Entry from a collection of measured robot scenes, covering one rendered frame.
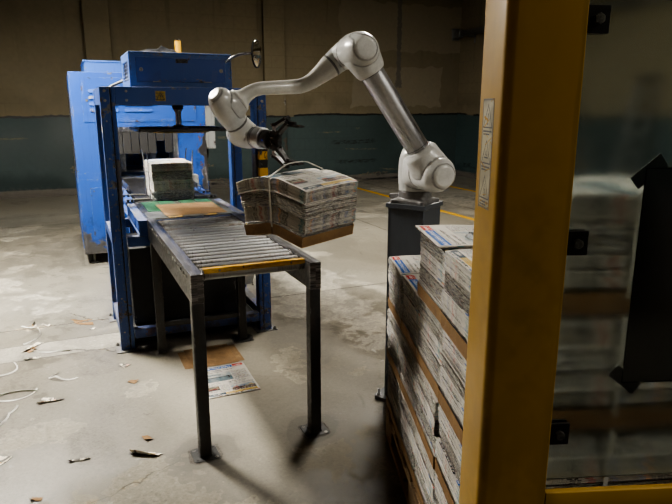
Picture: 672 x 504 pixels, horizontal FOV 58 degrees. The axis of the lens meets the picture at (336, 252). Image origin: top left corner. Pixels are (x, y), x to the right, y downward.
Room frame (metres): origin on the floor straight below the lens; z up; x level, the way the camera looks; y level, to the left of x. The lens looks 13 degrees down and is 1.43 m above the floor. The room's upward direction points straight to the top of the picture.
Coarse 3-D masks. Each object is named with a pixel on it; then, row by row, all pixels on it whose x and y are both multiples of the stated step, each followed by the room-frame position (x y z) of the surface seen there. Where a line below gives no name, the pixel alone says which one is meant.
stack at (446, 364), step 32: (416, 256) 2.47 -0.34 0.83; (416, 288) 1.99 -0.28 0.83; (416, 320) 1.96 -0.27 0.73; (448, 352) 1.55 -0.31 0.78; (416, 384) 1.88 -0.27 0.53; (448, 384) 1.52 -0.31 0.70; (416, 448) 1.85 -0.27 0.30; (448, 448) 1.50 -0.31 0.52; (416, 480) 1.86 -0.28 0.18; (448, 480) 1.46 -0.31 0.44
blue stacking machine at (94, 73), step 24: (72, 72) 5.51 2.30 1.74; (96, 72) 5.59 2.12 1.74; (120, 72) 5.67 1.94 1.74; (72, 96) 5.50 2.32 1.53; (72, 120) 5.49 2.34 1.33; (120, 120) 5.65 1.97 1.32; (144, 120) 5.74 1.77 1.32; (168, 120) 5.82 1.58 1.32; (192, 120) 5.91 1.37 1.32; (96, 144) 5.57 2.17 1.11; (120, 144) 5.64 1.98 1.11; (144, 144) 5.73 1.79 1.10; (168, 144) 5.82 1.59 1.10; (192, 144) 5.91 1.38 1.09; (96, 168) 5.56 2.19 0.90; (96, 192) 5.55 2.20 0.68; (96, 216) 5.54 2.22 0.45; (96, 240) 5.53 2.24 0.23
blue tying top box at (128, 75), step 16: (128, 64) 3.61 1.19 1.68; (144, 64) 3.63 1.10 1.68; (160, 64) 3.67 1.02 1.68; (176, 64) 3.71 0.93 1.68; (192, 64) 3.74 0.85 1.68; (208, 64) 3.78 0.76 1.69; (224, 64) 3.82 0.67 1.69; (128, 80) 3.75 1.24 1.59; (144, 80) 3.63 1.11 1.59; (160, 80) 3.67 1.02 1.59; (176, 80) 3.70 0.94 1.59; (192, 80) 3.74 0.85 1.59; (208, 80) 3.78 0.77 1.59; (224, 80) 3.82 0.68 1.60
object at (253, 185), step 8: (312, 168) 2.53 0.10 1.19; (240, 184) 2.41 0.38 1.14; (248, 184) 2.38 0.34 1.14; (256, 184) 2.34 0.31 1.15; (240, 192) 2.42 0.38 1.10; (256, 192) 2.38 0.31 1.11; (264, 192) 2.32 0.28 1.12; (248, 200) 2.39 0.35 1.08; (256, 200) 2.36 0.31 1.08; (264, 200) 2.32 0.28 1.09; (248, 208) 2.40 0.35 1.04; (256, 208) 2.36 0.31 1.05; (264, 208) 2.33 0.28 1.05; (248, 216) 2.40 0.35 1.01; (256, 216) 2.37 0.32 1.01; (264, 216) 2.34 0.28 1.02; (248, 224) 2.40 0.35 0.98
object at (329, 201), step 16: (288, 176) 2.30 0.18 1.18; (304, 176) 2.33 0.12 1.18; (320, 176) 2.35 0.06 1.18; (336, 176) 2.37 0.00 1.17; (288, 192) 2.22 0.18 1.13; (304, 192) 2.16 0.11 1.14; (320, 192) 2.21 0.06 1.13; (336, 192) 2.28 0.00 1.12; (352, 192) 2.35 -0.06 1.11; (288, 208) 2.23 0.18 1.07; (304, 208) 2.17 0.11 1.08; (320, 208) 2.22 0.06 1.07; (336, 208) 2.28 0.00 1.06; (352, 208) 2.36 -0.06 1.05; (288, 224) 2.24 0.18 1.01; (304, 224) 2.18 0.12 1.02; (320, 224) 2.24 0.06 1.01; (336, 224) 2.31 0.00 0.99
